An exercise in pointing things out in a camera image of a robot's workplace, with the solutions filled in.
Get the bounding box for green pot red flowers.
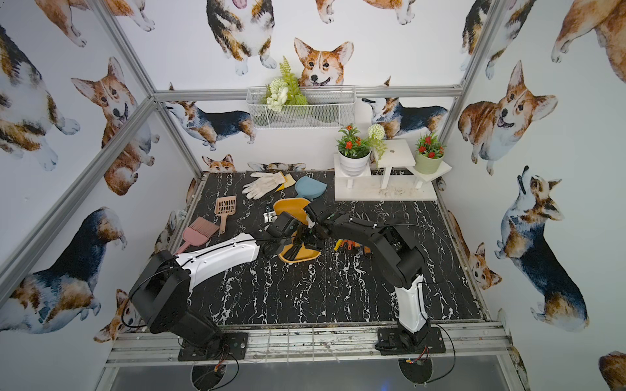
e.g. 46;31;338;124
416;135;446;174

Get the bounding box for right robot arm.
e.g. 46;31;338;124
298;200;430;350

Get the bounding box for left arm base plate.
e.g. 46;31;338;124
178;332;249;362

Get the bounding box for white wire wall basket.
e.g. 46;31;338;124
246;86;356;129

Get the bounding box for white pot red flowers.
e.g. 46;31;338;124
337;124;372;177

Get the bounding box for white hydrangea flower sprig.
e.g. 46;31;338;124
368;123;387;158

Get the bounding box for white stepped plant stand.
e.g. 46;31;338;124
334;138;452;201

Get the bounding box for yellow cloth under glove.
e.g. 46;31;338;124
276;174;296;192

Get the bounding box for white work glove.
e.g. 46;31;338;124
242;172;285;200

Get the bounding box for green fern with white flowers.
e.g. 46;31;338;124
261;57;308;113

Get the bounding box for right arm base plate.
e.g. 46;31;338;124
374;327;447;356

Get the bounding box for brown plastic slotted scoop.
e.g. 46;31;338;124
215;195;237;235

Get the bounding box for blue plastic dustpan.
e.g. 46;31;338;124
295;176;327;200

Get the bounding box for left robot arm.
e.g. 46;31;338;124
129;213;303;349

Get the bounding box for yellow plastic storage box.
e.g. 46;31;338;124
273;198;320;264

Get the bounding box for pink hand brush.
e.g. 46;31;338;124
174;218;219;255

